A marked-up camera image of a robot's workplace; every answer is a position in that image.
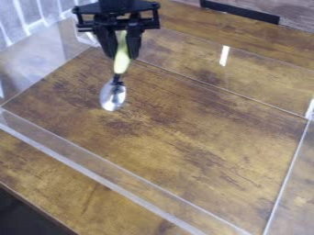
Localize clear acrylic tray enclosure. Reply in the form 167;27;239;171
0;12;314;235

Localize black bar at table edge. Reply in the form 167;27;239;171
199;0;279;25

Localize green handled metal spoon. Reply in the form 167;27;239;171
99;30;131;112

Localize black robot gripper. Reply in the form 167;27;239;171
72;0;160;60

